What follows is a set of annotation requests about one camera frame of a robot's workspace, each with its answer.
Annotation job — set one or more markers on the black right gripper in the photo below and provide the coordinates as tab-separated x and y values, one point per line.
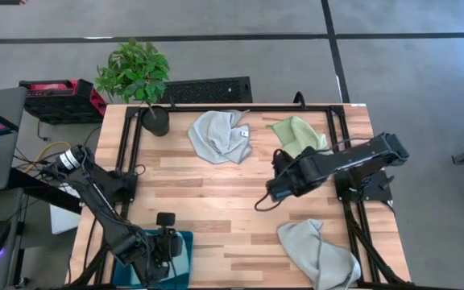
296	171

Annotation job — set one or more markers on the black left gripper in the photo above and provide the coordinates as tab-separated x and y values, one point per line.
163	249

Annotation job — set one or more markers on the green microfiber towel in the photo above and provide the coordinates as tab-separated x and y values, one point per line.
296	135

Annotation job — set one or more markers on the grey waffle towel with label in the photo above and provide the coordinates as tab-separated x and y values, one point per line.
216	137

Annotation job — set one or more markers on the pale grey microfiber towel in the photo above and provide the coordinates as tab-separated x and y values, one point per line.
316	258

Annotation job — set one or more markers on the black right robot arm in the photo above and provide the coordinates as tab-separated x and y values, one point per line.
357	155

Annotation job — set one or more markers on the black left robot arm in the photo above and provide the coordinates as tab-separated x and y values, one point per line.
99	209

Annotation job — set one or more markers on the teal plastic bin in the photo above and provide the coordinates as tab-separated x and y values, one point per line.
119	282

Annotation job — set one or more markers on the white box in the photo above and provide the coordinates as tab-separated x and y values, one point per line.
60	219

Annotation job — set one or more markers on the black perforated computer case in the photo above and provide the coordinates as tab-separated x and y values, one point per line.
216	90

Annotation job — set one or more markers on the black plant pot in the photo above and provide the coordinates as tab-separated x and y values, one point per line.
157	125

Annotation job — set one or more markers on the green leafy plant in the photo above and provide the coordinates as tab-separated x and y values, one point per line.
135	72

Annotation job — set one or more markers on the red and black toolbox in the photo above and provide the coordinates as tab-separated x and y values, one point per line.
55	100

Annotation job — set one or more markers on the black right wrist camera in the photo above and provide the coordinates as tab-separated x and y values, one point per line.
280	192

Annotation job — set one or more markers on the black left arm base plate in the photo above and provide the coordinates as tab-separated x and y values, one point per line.
129	197

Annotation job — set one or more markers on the black aluminium table frame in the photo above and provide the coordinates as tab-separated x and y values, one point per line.
256	108

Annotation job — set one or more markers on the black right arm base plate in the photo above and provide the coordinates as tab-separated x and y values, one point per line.
381	193

